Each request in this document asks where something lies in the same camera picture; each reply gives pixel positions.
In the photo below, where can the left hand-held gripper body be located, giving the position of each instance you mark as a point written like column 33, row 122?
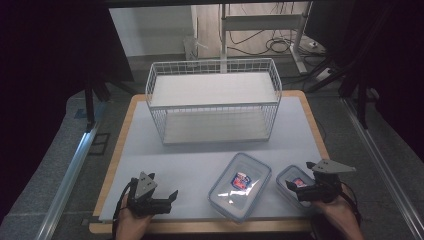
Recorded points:
column 144, row 186

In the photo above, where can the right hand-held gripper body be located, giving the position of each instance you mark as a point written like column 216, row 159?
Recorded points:
column 328, row 186

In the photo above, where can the small clear food container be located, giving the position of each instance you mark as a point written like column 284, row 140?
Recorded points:
column 293, row 173

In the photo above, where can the large clear food container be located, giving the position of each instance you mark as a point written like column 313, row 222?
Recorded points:
column 233, row 201

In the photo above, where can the person's right hand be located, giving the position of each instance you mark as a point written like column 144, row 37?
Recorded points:
column 340, row 215

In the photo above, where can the person's left hand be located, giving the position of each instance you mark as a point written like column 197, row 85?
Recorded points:
column 131, row 225

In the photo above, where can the wooden board with white mat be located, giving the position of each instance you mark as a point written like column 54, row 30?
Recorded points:
column 186, row 166

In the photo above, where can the black metal stand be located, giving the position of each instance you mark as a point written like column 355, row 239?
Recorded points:
column 89, row 106
column 362, row 100

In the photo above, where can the white power strip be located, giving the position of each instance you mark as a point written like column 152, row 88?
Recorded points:
column 323, row 75

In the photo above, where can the aluminium rail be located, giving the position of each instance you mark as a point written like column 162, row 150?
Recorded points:
column 383, row 160
column 66, row 181

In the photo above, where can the white metal desk frame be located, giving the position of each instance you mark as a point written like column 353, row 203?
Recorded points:
column 263, row 21

